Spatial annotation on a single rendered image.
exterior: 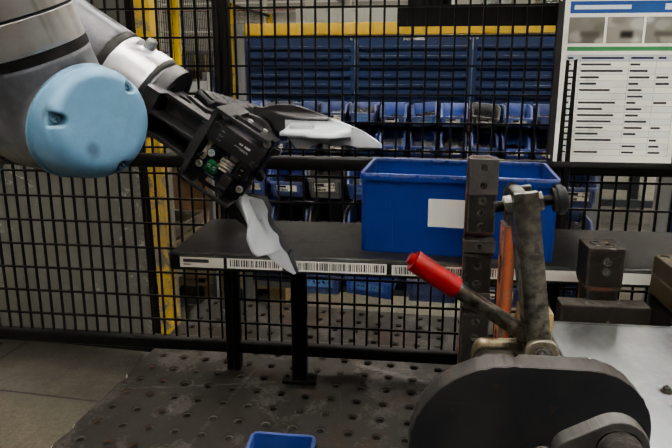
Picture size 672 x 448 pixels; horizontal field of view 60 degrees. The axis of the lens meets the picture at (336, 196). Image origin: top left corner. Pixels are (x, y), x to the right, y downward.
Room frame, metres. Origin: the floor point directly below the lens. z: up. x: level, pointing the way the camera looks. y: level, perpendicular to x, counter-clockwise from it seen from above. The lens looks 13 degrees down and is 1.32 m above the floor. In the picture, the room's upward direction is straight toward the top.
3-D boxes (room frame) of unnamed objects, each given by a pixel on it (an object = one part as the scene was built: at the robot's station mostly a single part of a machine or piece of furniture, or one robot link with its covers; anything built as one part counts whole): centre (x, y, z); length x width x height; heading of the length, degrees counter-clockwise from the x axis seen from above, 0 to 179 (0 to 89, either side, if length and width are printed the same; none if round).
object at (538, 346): (0.50, -0.19, 1.06); 0.03 x 0.01 x 0.03; 84
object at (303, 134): (0.52, 0.01, 1.26); 0.09 x 0.06 x 0.03; 84
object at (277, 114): (0.55, 0.05, 1.27); 0.09 x 0.02 x 0.05; 84
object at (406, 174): (0.96, -0.20, 1.09); 0.30 x 0.17 x 0.13; 78
